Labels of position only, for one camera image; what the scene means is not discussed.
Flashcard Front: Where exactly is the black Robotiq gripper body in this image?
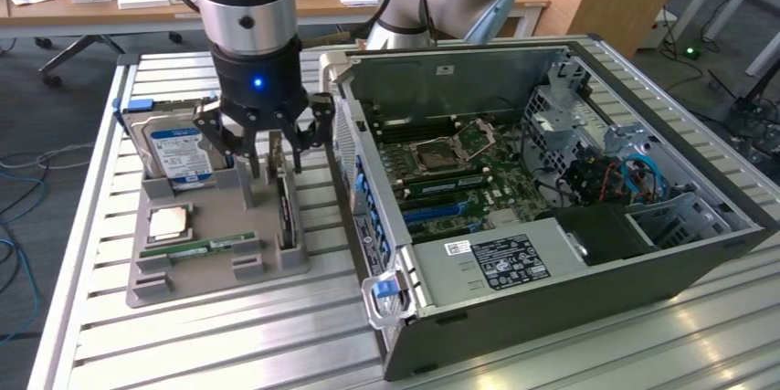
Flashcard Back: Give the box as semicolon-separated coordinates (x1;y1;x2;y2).
210;37;311;116

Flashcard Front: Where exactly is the green graphics card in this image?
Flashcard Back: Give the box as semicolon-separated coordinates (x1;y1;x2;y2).
266;130;302;248

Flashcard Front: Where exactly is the hard disk with blue label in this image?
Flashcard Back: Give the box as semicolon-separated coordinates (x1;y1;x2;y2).
115;98;237;190

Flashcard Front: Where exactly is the grey parts rack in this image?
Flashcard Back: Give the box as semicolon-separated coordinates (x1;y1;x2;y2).
125;120;317;310

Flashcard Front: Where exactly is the CPU socket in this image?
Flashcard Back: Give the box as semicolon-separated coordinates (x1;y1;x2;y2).
409;137;465;171

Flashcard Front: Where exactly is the CPU chip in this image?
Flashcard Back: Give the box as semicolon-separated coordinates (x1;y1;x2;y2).
149;206;193;241

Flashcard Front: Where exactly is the green RAM stick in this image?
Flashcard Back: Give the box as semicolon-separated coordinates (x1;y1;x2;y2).
399;173;493;195
138;232;258;258

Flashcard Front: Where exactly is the silver socket cover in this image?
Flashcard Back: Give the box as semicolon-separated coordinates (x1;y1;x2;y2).
454;114;497;153

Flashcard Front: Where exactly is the blue expansion slot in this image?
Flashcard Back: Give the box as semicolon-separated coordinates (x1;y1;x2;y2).
402;203;475;224

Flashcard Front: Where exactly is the office chair base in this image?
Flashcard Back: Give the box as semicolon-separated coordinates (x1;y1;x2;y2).
34;32;186;88

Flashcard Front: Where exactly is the green motherboard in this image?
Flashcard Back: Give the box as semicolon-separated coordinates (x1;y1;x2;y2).
362;104;566;245

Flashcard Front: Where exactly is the perforated metal disk bay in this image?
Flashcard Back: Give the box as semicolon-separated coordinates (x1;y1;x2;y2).
521;55;618;172

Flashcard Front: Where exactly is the blue case latch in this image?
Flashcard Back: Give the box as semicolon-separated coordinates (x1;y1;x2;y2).
371;279;409;308

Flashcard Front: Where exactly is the grey power supply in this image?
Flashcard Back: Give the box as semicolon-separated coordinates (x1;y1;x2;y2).
411;217;589;310

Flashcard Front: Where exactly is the open grey PC case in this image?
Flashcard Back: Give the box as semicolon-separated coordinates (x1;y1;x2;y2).
319;40;767;383

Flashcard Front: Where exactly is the small metal disk bay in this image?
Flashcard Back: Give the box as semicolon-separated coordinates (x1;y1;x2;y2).
626;191;733;252

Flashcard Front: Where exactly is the grey floor cable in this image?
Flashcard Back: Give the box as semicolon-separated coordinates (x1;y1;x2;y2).
0;142;93;171

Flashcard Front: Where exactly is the blue floor cable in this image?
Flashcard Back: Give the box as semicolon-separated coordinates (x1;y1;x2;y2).
0;170;49;345

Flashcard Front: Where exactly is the red wire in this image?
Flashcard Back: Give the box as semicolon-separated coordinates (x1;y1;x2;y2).
597;163;615;202

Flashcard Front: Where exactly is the blue wire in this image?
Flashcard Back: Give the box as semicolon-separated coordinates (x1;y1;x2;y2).
625;153;674;202

